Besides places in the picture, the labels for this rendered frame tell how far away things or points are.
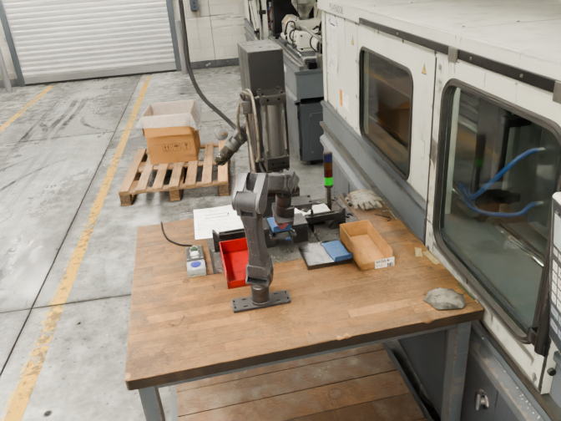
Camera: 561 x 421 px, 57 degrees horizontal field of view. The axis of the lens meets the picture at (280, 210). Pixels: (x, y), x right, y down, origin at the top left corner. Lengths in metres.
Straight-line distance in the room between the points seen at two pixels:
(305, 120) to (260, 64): 3.23
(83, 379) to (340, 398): 1.41
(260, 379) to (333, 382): 0.33
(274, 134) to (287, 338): 0.74
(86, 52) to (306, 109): 6.93
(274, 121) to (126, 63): 9.42
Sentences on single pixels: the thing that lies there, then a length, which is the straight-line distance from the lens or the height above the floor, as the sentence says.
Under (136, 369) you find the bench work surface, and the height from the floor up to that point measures 0.90.
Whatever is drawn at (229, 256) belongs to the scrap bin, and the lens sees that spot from 2.05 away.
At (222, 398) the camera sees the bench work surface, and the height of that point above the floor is 0.22.
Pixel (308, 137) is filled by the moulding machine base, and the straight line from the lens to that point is 5.19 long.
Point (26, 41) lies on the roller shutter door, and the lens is 11.54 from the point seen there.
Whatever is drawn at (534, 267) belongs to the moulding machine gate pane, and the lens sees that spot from 1.55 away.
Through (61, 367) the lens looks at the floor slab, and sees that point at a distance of 3.21.
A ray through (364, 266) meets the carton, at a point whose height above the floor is 0.92.
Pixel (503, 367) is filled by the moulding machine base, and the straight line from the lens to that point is 1.86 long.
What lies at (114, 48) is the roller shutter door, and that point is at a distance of 11.20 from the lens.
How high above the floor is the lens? 1.94
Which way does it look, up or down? 26 degrees down
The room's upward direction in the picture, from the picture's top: 4 degrees counter-clockwise
